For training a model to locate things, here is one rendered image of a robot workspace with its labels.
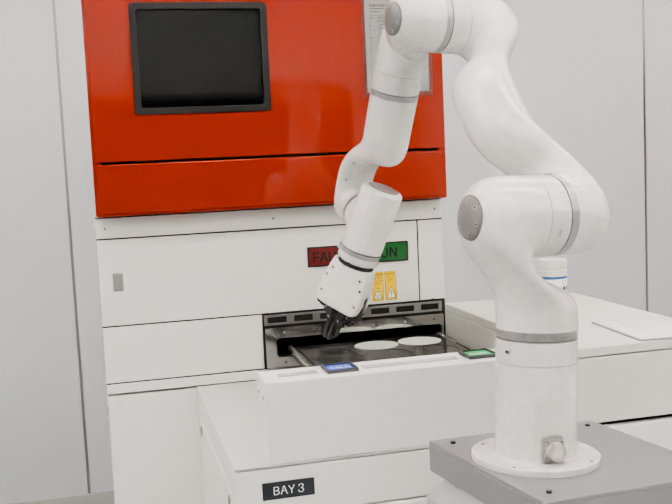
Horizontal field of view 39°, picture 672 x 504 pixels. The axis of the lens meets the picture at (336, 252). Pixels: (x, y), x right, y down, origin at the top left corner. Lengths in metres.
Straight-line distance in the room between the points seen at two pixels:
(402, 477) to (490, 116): 0.65
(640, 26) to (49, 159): 2.48
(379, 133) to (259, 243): 0.54
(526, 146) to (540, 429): 0.42
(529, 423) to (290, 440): 0.43
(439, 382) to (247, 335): 0.67
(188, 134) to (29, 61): 1.62
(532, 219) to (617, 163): 2.90
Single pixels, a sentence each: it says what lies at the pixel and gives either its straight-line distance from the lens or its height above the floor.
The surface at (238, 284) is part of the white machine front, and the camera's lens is 2.20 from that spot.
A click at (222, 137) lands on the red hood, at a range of 2.13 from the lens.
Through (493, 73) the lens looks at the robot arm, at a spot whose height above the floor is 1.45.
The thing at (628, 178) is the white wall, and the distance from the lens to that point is 4.26.
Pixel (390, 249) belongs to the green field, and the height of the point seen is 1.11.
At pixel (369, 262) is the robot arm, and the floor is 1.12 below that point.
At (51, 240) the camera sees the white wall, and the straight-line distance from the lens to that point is 3.66.
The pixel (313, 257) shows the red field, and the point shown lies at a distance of 2.22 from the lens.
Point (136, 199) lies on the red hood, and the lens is 2.11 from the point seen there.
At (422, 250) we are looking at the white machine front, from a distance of 2.30.
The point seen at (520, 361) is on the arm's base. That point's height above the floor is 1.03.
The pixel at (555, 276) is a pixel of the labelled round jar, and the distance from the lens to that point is 2.34.
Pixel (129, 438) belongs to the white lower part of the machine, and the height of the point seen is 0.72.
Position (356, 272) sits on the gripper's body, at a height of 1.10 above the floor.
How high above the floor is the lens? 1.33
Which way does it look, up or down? 6 degrees down
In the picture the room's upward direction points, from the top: 3 degrees counter-clockwise
